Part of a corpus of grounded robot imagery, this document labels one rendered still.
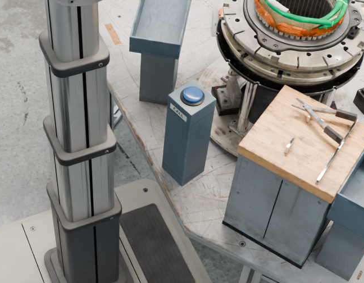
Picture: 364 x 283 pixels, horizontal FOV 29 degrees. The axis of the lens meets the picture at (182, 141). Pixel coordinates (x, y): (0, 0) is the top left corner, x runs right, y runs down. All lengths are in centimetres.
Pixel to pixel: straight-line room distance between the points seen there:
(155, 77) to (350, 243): 60
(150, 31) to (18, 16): 162
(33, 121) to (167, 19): 123
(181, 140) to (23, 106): 137
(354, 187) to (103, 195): 57
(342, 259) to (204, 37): 74
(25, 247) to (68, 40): 99
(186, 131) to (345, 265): 43
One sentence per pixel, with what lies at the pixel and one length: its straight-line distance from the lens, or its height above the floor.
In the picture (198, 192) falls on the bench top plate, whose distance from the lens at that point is 159.
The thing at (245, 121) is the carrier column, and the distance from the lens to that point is 164.
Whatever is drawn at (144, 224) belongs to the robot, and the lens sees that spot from 214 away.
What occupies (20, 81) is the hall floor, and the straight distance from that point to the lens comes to 286.
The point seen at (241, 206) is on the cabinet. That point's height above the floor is 88.
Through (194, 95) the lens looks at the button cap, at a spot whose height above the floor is 104.
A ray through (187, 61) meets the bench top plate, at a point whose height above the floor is 78.
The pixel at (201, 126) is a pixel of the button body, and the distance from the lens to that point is 146.
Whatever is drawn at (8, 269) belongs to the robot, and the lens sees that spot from 210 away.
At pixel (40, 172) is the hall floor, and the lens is 258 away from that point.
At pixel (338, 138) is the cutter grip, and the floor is 109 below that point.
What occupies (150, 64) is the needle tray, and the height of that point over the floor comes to 92.
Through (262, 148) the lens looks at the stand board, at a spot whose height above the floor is 106.
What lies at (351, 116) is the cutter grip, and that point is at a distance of 138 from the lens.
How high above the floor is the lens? 210
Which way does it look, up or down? 52 degrees down
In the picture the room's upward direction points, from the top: 7 degrees clockwise
